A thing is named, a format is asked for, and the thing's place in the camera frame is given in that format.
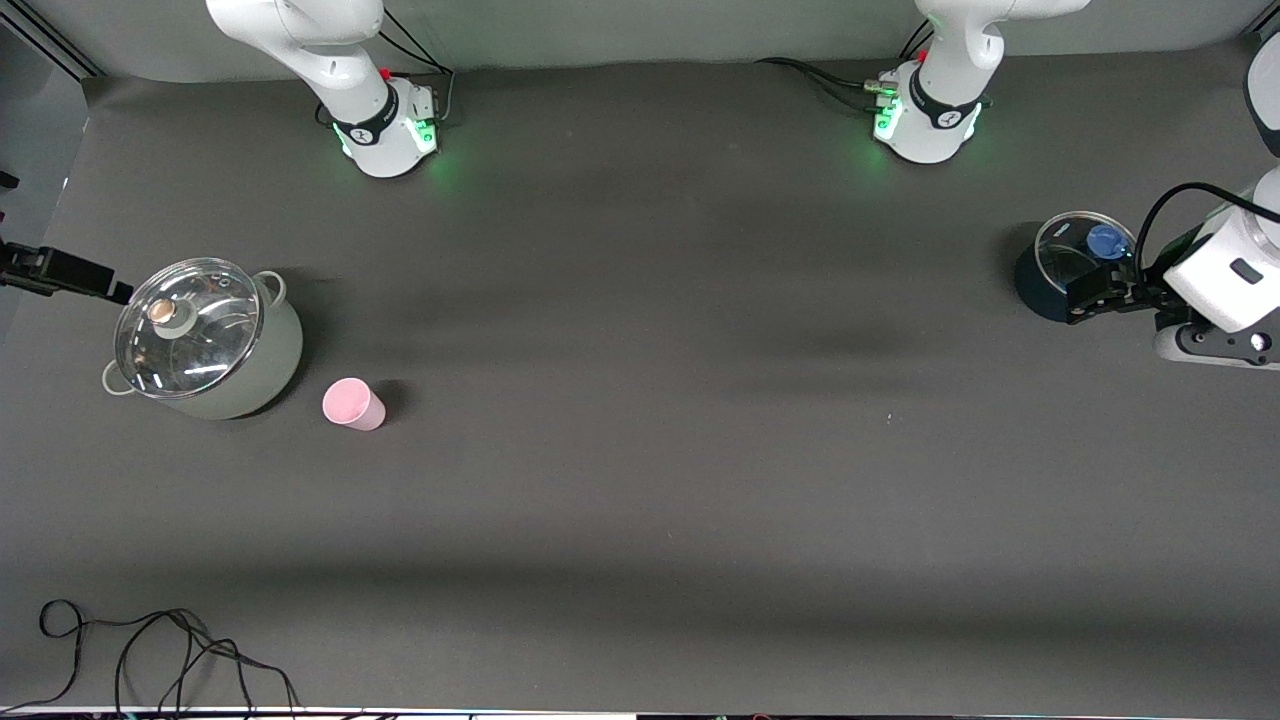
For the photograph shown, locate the black right arm base cables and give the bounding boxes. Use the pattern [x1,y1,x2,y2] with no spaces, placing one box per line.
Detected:
[318,10,457,127]

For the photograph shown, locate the glass lid with copper knob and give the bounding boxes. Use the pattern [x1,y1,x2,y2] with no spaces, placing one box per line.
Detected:
[115,258,263,399]

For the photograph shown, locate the mint green cooking pot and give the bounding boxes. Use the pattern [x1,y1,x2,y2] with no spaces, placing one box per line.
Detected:
[102,268,304,421]

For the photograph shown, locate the pink plastic cup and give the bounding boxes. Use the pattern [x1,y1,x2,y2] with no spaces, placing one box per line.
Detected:
[322,377,387,432]

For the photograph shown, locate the glass lid with blue knob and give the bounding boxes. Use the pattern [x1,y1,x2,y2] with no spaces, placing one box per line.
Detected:
[1035,211,1141,293]

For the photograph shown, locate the black loose cable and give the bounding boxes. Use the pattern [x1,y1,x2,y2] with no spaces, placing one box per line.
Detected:
[0,598,301,716]

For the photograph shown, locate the dark grey table mat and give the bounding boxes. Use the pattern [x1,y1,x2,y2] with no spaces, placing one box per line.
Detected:
[0,35,1280,716]

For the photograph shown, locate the dark aluminium frame rail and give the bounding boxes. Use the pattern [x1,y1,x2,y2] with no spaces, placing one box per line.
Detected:
[0,0,103,81]

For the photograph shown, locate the dark blue saucepan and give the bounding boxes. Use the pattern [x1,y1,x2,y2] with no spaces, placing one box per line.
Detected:
[1014,225,1141,323]

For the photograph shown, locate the black left arm base cables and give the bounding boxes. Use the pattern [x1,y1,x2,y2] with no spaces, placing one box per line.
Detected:
[755,57,893,111]

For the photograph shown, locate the black arm base cables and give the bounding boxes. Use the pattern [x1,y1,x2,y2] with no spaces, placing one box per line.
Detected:
[318,10,457,127]
[755,57,893,111]

